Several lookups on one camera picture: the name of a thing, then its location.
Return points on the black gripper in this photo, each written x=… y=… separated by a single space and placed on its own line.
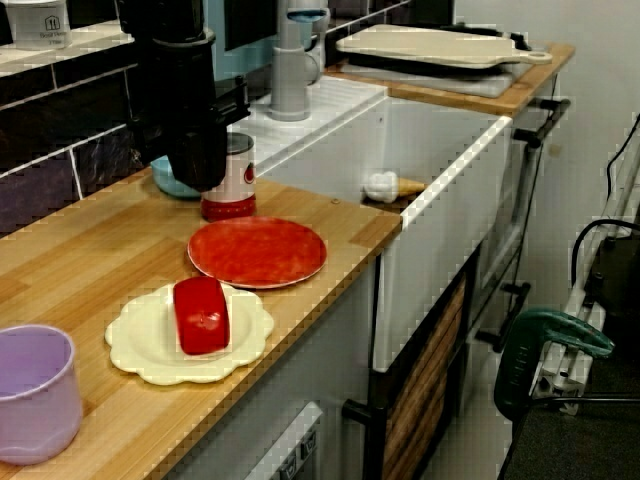
x=175 y=85

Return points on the tomato print tin can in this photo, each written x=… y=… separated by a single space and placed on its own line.
x=240 y=185

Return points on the red round plate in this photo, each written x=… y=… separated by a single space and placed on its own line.
x=257 y=252

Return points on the red bell pepper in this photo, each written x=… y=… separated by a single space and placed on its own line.
x=202 y=315

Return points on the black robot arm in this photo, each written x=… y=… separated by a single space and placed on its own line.
x=160 y=17

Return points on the light blue bowl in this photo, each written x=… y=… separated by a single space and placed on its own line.
x=162 y=182

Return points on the grey toy faucet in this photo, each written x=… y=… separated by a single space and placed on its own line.
x=290 y=75

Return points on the white jar with print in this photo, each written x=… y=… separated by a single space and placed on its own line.
x=37 y=25

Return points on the cream scalloped plate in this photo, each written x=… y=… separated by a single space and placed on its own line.
x=145 y=345

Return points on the toy ice cream cone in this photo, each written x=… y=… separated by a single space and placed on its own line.
x=382 y=186

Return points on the white kitchen cabinet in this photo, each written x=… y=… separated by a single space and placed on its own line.
x=340 y=325

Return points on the cream cutting board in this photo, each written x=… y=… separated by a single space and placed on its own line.
x=425 y=45

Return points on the white toy sink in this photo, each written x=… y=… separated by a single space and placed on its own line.
x=440 y=250

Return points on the black stove tray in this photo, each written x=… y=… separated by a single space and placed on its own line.
x=450 y=70

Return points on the purple plastic cup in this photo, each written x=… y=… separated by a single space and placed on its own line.
x=35 y=425

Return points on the white stove base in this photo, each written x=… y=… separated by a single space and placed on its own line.
x=480 y=86

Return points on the grey toy dishwasher door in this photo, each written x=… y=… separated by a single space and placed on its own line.
x=295 y=445

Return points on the wooden slat basket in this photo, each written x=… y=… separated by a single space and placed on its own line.
x=425 y=380

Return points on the green clamp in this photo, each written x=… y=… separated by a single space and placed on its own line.
x=517 y=360

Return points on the white metal frame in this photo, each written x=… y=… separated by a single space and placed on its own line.
x=582 y=300

